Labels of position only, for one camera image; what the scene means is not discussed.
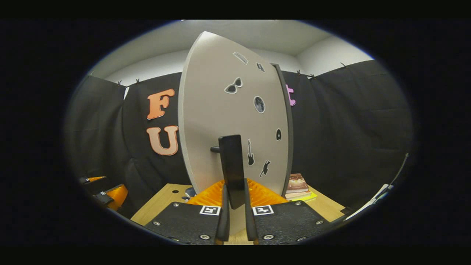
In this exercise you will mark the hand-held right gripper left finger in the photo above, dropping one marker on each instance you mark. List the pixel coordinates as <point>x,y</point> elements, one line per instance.
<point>223,221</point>

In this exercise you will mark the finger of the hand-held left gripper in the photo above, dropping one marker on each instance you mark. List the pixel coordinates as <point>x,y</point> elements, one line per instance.
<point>94,179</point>
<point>116,195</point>

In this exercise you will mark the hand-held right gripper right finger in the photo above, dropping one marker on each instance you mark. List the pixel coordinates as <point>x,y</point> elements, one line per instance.
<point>251,221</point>

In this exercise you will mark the light grey cabinet door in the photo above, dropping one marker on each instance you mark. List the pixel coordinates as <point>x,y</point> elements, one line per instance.
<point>220,110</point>

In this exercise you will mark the dark grey cabinet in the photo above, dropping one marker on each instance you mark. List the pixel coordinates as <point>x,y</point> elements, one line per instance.
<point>289,147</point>

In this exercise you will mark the blue penguin plush toy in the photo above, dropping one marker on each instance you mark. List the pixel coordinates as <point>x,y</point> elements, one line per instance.
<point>190,192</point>

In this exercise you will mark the brown cover book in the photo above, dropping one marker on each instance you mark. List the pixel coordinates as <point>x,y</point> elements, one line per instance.
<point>297,183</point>

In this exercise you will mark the white panel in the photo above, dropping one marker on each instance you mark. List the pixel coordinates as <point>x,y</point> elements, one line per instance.
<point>371,204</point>

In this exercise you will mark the black backdrop cloth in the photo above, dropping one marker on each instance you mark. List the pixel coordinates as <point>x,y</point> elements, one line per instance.
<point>349,129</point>

